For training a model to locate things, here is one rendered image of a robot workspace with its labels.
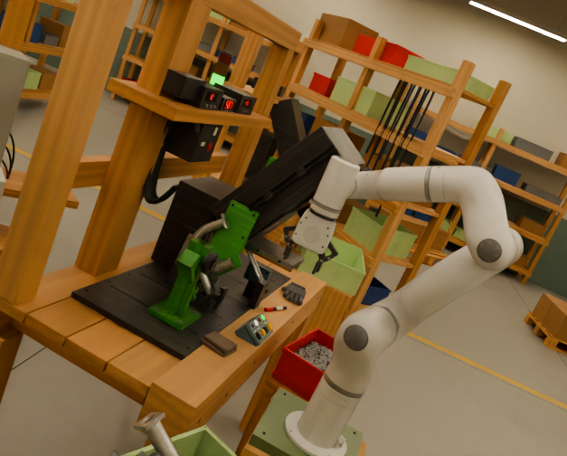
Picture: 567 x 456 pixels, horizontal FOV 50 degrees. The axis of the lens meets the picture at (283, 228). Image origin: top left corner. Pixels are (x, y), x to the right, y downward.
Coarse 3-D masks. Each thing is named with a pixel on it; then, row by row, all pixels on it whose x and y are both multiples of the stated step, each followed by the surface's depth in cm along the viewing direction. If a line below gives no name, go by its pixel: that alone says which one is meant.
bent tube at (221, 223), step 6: (222, 216) 213; (216, 222) 214; (222, 222) 214; (204, 228) 215; (210, 228) 214; (216, 228) 215; (228, 228) 215; (198, 234) 215; (204, 276) 213; (204, 282) 213; (210, 282) 213; (204, 288) 213; (210, 288) 212
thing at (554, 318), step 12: (540, 300) 773; (552, 300) 745; (528, 312) 781; (540, 312) 759; (552, 312) 729; (564, 312) 708; (528, 324) 777; (540, 324) 741; (552, 324) 720; (564, 324) 701; (540, 336) 743; (552, 336) 707; (564, 336) 705; (552, 348) 709
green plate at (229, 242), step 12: (240, 204) 217; (228, 216) 217; (240, 216) 216; (252, 216) 215; (240, 228) 216; (216, 240) 217; (228, 240) 216; (240, 240) 215; (216, 252) 217; (228, 252) 216; (240, 252) 216
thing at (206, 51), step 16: (144, 0) 1051; (160, 0) 1041; (144, 32) 1105; (240, 32) 1026; (128, 48) 1072; (208, 48) 1052; (224, 48) 1088; (192, 64) 1093; (208, 64) 1051; (128, 80) 1113; (208, 80) 1064; (112, 96) 1094
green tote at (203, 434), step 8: (184, 432) 135; (192, 432) 136; (200, 432) 138; (208, 432) 139; (176, 440) 132; (184, 440) 135; (192, 440) 137; (200, 440) 140; (208, 440) 139; (216, 440) 137; (144, 448) 125; (152, 448) 126; (176, 448) 134; (184, 448) 136; (192, 448) 139; (200, 448) 140; (208, 448) 139; (216, 448) 137; (224, 448) 136
